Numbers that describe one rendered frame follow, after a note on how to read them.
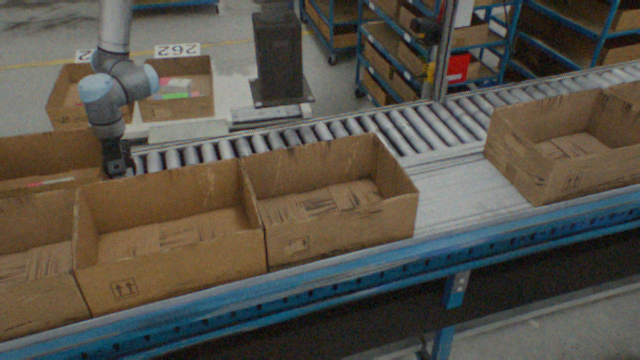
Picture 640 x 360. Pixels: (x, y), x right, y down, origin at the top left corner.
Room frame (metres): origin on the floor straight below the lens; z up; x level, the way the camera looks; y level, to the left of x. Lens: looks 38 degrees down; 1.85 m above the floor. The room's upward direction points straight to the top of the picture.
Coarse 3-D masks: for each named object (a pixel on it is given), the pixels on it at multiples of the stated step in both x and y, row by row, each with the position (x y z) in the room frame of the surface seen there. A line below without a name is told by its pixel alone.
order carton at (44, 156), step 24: (0, 144) 1.39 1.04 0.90; (24, 144) 1.41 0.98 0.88; (48, 144) 1.43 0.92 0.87; (72, 144) 1.44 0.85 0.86; (96, 144) 1.46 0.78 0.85; (0, 168) 1.38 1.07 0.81; (24, 168) 1.40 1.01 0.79; (48, 168) 1.42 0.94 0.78; (72, 168) 1.44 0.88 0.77; (96, 168) 1.45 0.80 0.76; (0, 192) 1.13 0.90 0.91; (24, 192) 1.14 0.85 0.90
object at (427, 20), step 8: (424, 16) 2.01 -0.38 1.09; (432, 16) 2.02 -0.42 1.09; (416, 24) 1.95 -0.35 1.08; (424, 24) 1.95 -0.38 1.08; (432, 24) 1.96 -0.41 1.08; (440, 24) 1.97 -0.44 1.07; (416, 32) 1.95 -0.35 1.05; (424, 32) 1.95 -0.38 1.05; (432, 32) 1.97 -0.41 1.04; (424, 40) 1.98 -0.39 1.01; (432, 40) 1.98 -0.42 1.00
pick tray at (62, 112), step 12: (132, 60) 2.11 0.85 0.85; (60, 72) 1.99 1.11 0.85; (72, 72) 2.07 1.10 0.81; (84, 72) 2.08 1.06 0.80; (60, 84) 1.94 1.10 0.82; (72, 84) 2.06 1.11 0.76; (60, 96) 1.89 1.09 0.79; (72, 96) 1.95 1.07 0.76; (48, 108) 1.70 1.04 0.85; (60, 108) 1.71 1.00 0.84; (72, 108) 1.71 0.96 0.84; (120, 108) 1.75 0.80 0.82; (132, 108) 1.84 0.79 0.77; (60, 120) 1.70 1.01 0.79; (72, 120) 1.71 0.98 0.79; (84, 120) 1.72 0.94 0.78
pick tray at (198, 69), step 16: (160, 64) 2.14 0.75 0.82; (176, 64) 2.15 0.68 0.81; (192, 64) 2.16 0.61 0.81; (208, 64) 2.18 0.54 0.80; (192, 80) 2.11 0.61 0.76; (208, 80) 2.11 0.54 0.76; (192, 96) 1.80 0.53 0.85; (208, 96) 1.81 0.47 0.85; (144, 112) 1.76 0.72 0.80; (160, 112) 1.77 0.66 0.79; (176, 112) 1.78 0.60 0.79; (192, 112) 1.79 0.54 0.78; (208, 112) 1.80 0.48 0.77
